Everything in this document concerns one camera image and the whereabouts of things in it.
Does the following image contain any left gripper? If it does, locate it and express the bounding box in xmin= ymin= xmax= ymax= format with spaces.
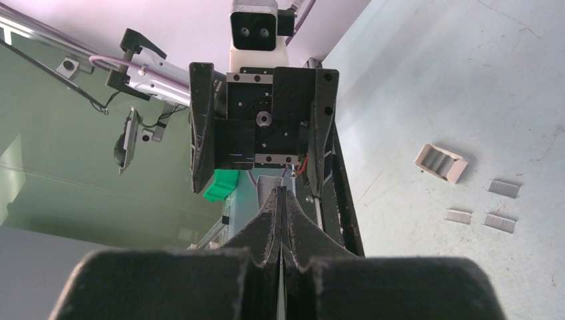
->
xmin=189 ymin=62 xmax=339 ymax=197

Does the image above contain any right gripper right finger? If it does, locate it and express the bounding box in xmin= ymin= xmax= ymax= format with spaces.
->
xmin=282 ymin=191 xmax=505 ymax=319

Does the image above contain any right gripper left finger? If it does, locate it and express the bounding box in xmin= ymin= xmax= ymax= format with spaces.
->
xmin=50 ymin=188 xmax=283 ymax=319

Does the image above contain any staple strip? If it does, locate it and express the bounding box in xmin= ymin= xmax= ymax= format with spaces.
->
xmin=445 ymin=209 xmax=472 ymax=225
xmin=483 ymin=213 xmax=516 ymax=234
xmin=487 ymin=179 xmax=522 ymax=199
xmin=257 ymin=175 xmax=283 ymax=208

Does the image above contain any staple box tray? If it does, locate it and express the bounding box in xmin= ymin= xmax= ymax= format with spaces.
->
xmin=414 ymin=144 xmax=468 ymax=184

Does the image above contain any green plastic clip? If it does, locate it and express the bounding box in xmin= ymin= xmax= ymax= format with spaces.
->
xmin=203 ymin=169 xmax=239 ymax=203

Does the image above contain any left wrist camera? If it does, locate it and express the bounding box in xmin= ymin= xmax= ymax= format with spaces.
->
xmin=229 ymin=0 xmax=296 ymax=73

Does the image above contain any overhead camera mount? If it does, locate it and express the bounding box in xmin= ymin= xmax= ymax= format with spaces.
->
xmin=113 ymin=105 xmax=176 ymax=175

